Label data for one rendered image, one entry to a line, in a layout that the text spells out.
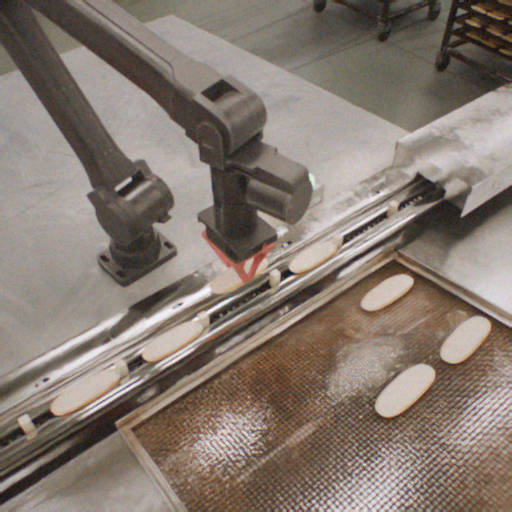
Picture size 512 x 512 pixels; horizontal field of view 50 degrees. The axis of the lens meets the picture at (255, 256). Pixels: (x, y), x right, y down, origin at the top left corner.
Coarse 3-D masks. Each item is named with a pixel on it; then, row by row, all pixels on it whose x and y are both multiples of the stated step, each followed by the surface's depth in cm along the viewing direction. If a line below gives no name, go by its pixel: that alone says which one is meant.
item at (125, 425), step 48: (336, 288) 84; (288, 336) 78; (336, 336) 77; (384, 336) 76; (192, 384) 72; (240, 384) 72; (432, 384) 69; (192, 432) 67; (288, 432) 65; (336, 432) 65; (432, 432) 63; (192, 480) 62; (384, 480) 60; (480, 480) 58
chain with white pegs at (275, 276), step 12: (396, 204) 100; (408, 204) 105; (384, 216) 102; (336, 240) 95; (348, 240) 98; (276, 276) 88; (288, 276) 93; (264, 288) 90; (240, 300) 89; (204, 312) 83; (228, 312) 87; (204, 324) 84; (120, 360) 77; (144, 360) 81; (120, 372) 77; (24, 420) 71; (48, 420) 74; (24, 432) 73; (0, 444) 72
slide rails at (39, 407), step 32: (416, 192) 106; (352, 224) 100; (384, 224) 100; (288, 256) 94; (192, 320) 85; (224, 320) 85; (128, 352) 81; (64, 384) 77; (32, 416) 74; (64, 416) 74
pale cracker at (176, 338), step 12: (180, 324) 83; (192, 324) 83; (168, 336) 81; (180, 336) 81; (192, 336) 82; (144, 348) 80; (156, 348) 80; (168, 348) 80; (180, 348) 81; (156, 360) 79
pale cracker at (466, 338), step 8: (472, 320) 75; (480, 320) 75; (456, 328) 74; (464, 328) 74; (472, 328) 74; (480, 328) 74; (488, 328) 74; (456, 336) 73; (464, 336) 73; (472, 336) 73; (480, 336) 73; (448, 344) 72; (456, 344) 72; (464, 344) 72; (472, 344) 72; (448, 352) 71; (456, 352) 71; (464, 352) 71; (472, 352) 71; (448, 360) 71; (456, 360) 70
